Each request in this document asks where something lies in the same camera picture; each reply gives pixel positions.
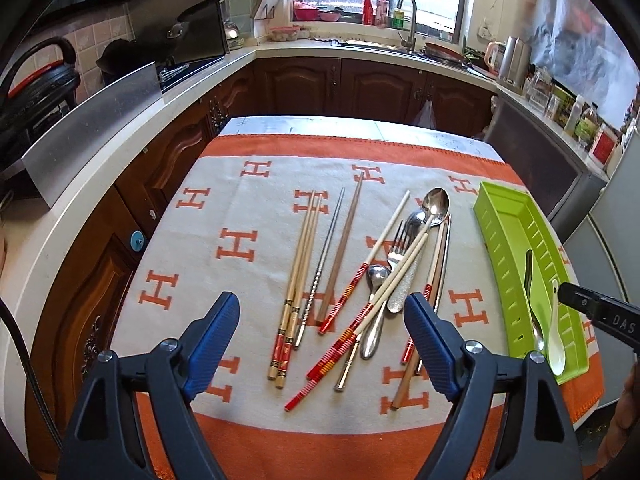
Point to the steel faucet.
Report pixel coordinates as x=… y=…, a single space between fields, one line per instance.
x=412 y=25

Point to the cutlery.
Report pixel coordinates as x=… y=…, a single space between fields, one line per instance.
x=295 y=270

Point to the green box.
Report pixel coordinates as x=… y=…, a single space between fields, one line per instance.
x=562 y=105

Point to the glass jar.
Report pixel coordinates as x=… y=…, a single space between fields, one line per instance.
x=539 y=87

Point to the white bottle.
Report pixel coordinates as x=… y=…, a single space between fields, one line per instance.
x=576 y=115

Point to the white chopstick with red stripes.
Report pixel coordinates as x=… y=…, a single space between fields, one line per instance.
x=310 y=387
x=385 y=232
x=350 y=332
x=428 y=292

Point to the white ceramic spoon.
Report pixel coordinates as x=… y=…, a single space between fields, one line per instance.
x=556 y=355

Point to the red packet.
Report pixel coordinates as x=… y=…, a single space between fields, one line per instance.
x=604 y=145

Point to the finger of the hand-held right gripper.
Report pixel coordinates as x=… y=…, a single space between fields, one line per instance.
x=600 y=312

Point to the steel thermos kettle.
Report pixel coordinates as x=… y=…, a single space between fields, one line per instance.
x=512 y=60

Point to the black electric kettle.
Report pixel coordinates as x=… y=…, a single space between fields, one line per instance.
x=45 y=85

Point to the black wok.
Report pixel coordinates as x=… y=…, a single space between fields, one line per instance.
x=200 y=40
x=125 y=52

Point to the gas stove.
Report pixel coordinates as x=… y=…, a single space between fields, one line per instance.
x=175 y=72

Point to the small metal spoon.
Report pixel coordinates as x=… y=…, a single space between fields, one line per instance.
x=378 y=277

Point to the green dish soap bottle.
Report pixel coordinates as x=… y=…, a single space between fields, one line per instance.
x=398 y=21

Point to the white kitchen countertop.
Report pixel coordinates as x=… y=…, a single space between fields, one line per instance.
x=125 y=150

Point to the grey fridge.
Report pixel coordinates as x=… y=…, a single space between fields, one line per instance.
x=610 y=240

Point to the person's right hand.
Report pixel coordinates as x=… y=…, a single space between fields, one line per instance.
x=620 y=420

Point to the red spray bottle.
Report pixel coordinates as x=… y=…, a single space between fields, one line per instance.
x=368 y=10

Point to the bamboo chopstick with red end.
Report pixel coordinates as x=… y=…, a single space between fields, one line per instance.
x=303 y=280

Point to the white plastic bag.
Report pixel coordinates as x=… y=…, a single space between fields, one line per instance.
x=426 y=116

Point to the small steel kettle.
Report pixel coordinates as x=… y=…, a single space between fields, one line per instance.
x=232 y=32

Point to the steel sink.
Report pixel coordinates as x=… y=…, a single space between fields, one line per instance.
x=370 y=45

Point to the metal fork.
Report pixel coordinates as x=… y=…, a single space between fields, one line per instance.
x=397 y=240

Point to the wooden cutting board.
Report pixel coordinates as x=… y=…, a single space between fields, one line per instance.
x=267 y=5

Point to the pale table cover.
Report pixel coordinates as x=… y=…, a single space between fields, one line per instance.
x=350 y=127

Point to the green plastic utensil tray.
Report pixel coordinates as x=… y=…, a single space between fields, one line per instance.
x=505 y=240

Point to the pink jug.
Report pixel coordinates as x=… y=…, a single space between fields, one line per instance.
x=492 y=57

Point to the red pan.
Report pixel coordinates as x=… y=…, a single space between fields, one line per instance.
x=445 y=50

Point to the pink bottle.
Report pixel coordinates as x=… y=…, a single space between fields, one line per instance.
x=382 y=10

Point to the bottle with green label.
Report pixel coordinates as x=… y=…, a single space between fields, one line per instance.
x=587 y=125

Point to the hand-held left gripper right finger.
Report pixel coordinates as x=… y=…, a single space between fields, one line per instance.
x=430 y=345

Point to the steel splash shield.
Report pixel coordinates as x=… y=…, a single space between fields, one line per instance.
x=90 y=130

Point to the orange and white printed blanket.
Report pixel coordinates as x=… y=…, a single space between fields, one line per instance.
x=240 y=200

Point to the silver cabinet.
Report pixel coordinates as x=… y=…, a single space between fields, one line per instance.
x=540 y=160

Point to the large metal spoon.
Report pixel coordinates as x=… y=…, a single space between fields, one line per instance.
x=436 y=206

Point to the pink basin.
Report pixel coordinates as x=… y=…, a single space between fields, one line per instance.
x=305 y=10

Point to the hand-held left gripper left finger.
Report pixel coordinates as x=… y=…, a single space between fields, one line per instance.
x=215 y=340

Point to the blue round knob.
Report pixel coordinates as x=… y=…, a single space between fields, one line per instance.
x=136 y=240

